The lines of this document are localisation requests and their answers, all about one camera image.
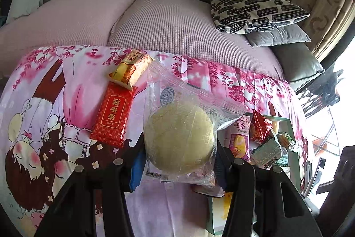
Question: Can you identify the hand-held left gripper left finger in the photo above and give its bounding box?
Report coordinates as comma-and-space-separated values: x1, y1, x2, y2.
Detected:
35, 134, 146, 237

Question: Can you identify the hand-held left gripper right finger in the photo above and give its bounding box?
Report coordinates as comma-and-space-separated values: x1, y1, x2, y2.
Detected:
213, 140, 323, 237

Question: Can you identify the shallow green-edged cardboard box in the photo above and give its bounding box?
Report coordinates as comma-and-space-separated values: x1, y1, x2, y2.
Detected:
207, 112, 306, 236

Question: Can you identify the clear packet with round pastry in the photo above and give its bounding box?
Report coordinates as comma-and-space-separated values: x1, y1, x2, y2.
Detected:
140, 59, 251, 185

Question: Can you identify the white snack packet orange print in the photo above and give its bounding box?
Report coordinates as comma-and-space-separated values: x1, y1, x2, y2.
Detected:
272, 120, 297, 151

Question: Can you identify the pink snack packet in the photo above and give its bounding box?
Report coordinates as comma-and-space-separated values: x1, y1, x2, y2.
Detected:
191, 181, 225, 199

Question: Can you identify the pale purple snack packet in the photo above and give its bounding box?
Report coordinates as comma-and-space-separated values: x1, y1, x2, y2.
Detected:
222, 113, 251, 161

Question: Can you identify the green snack packet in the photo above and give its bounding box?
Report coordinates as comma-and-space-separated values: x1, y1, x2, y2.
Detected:
251, 133, 289, 169

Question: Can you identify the red packet with gold print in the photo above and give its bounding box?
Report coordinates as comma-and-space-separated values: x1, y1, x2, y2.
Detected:
89, 82, 138, 149

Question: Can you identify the crumpled red snack packet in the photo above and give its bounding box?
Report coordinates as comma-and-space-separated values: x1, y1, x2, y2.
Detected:
250, 109, 274, 143

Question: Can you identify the small yellow snack packet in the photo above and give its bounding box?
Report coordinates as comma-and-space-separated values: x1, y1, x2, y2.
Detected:
108, 49, 154, 91

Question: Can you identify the pink printed blanket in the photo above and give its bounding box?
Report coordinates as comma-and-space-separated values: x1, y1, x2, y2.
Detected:
0, 45, 317, 237

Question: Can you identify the pink quilted sofa cover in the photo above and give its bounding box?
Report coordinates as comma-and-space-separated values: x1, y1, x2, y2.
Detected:
0, 0, 286, 79

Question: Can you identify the grey pillow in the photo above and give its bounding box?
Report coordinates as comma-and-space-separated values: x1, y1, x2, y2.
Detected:
245, 23, 312, 47

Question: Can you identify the black and white patterned pillow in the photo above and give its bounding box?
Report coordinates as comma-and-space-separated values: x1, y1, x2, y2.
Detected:
210, 0, 310, 34

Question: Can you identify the dark door frame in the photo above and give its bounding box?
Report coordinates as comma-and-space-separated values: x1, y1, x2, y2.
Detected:
316, 37, 355, 68

